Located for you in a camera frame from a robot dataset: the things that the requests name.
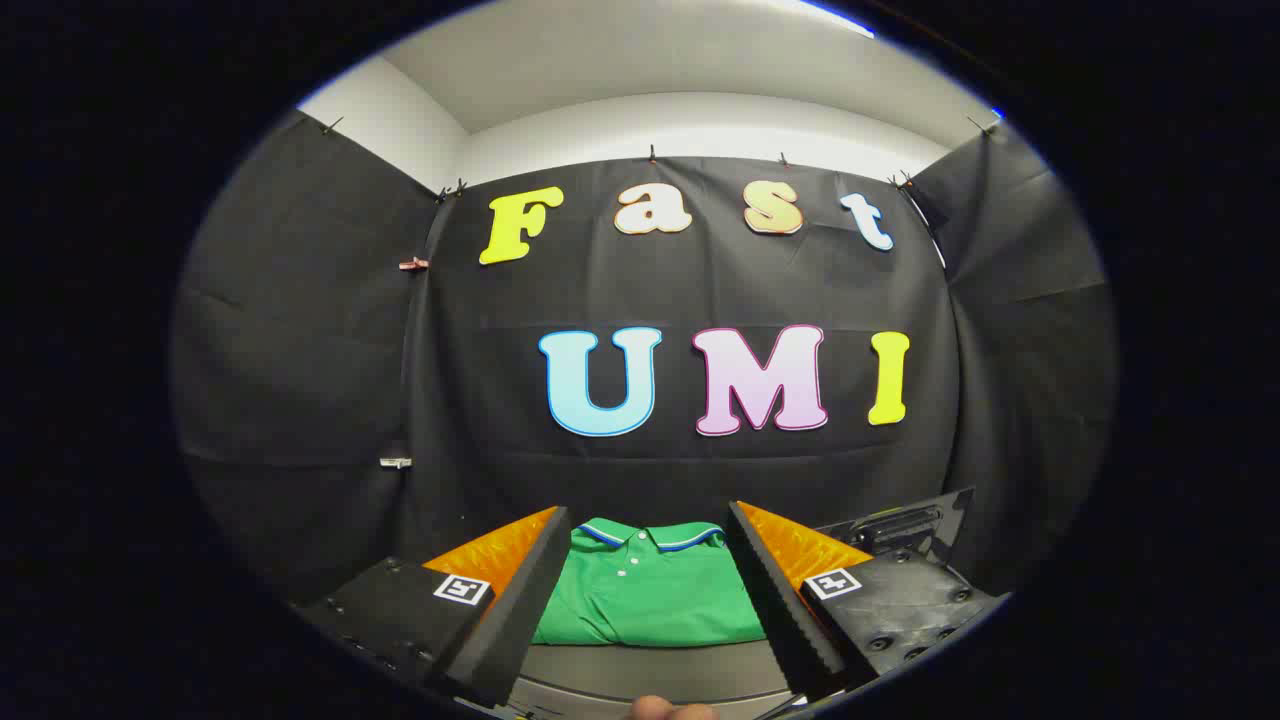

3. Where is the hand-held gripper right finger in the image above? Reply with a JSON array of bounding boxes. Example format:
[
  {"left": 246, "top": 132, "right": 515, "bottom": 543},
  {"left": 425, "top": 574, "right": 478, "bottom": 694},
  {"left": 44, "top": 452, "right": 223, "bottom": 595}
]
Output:
[{"left": 726, "top": 499, "right": 1009, "bottom": 704}]

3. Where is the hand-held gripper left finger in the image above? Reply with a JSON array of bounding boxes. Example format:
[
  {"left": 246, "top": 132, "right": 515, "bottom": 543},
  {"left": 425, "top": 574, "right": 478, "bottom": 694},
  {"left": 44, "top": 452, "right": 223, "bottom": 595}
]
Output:
[{"left": 298, "top": 505, "right": 573, "bottom": 709}]

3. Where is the green polo shirt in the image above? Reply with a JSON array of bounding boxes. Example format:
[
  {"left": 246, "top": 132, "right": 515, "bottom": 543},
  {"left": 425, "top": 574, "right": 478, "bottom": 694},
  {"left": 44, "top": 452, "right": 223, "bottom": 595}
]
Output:
[{"left": 531, "top": 517, "right": 769, "bottom": 648}]

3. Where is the dark washing machine lid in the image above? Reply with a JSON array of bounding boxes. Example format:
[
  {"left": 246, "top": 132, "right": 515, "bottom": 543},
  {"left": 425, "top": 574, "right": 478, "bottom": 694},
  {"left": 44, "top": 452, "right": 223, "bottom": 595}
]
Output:
[{"left": 818, "top": 487, "right": 977, "bottom": 563}]

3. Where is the grey box cabinet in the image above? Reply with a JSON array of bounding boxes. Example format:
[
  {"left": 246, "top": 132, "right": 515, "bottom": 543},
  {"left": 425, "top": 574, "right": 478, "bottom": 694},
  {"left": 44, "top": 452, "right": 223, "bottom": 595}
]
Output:
[{"left": 508, "top": 640, "right": 801, "bottom": 706}]

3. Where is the black backdrop cloth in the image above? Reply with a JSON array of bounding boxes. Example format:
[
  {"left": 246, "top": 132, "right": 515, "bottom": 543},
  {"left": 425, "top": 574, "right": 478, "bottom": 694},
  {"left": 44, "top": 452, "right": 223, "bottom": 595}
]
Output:
[{"left": 170, "top": 108, "right": 1119, "bottom": 611}]

